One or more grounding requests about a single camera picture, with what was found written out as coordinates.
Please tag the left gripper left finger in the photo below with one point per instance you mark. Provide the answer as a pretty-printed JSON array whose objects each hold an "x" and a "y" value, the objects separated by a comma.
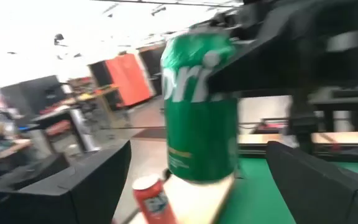
[{"x": 73, "y": 202}]

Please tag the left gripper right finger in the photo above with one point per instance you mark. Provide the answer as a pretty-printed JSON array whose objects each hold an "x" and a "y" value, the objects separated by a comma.
[{"x": 328, "y": 199}]

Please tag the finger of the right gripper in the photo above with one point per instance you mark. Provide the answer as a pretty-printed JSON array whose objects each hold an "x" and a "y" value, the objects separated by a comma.
[
  {"x": 253, "y": 74},
  {"x": 225, "y": 26}
]

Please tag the red Fanta can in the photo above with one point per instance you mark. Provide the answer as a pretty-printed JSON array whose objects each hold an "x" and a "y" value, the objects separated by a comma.
[{"x": 154, "y": 202}]

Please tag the green Sprite can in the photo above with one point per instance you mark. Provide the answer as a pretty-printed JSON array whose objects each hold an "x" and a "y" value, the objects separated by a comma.
[{"x": 197, "y": 133}]

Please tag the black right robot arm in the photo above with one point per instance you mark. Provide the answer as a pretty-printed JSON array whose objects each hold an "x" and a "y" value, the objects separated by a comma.
[{"x": 353, "y": 68}]

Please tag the orange cabinet panel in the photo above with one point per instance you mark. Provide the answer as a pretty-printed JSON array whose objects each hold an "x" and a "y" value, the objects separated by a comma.
[{"x": 129, "y": 81}]

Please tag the wooden shelf with black frame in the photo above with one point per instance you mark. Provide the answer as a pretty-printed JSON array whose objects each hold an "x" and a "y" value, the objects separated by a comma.
[{"x": 197, "y": 199}]

